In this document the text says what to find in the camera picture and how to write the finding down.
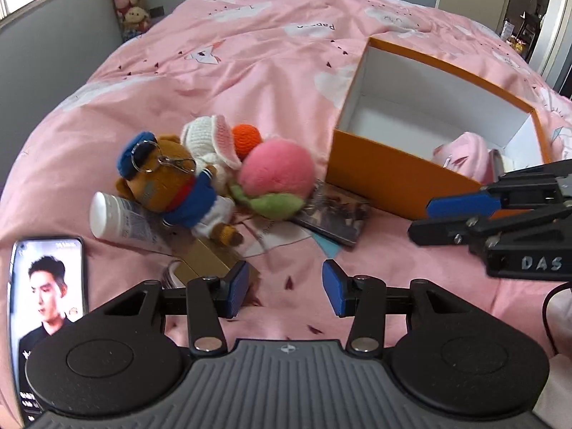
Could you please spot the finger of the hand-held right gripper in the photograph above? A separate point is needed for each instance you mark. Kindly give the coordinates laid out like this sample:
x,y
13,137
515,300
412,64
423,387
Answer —
x,y
460,205
442,231

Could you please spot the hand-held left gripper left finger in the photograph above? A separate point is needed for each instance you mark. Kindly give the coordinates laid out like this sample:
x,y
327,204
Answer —
x,y
237,288

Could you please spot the small gold box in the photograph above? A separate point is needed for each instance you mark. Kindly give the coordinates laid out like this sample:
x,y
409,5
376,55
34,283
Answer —
x,y
201,259

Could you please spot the white crochet bunny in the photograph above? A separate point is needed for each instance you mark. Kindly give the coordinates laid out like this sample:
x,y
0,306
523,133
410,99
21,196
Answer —
x,y
205,136

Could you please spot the pink zip pouch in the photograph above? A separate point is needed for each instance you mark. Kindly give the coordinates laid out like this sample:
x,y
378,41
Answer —
x,y
464,156

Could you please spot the white lotion tube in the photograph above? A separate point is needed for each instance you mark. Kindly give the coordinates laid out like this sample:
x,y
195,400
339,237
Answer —
x,y
116,220

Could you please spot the pink peach plush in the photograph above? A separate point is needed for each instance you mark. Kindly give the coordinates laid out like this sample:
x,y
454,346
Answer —
x,y
277,170

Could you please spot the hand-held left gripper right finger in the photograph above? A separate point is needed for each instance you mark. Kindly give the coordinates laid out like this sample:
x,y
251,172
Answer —
x,y
335,288

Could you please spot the smartphone with lit screen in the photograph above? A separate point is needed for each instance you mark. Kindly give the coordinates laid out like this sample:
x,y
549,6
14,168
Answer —
x,y
44,286

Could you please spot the orange cardboard box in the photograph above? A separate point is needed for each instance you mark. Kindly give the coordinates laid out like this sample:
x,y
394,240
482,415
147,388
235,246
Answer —
x,y
380,174

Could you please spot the orange crochet ball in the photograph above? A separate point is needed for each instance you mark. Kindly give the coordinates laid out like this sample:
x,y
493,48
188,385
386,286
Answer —
x,y
248,136

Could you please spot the pink printed blanket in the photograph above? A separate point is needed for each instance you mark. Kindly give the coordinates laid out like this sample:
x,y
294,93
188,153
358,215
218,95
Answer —
x,y
268,76

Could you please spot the dark printed card pack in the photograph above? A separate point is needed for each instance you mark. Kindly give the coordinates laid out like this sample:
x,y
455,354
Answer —
x,y
335,214

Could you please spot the white door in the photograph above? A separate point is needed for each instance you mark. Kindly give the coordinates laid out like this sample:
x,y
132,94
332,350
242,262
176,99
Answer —
x,y
556,31

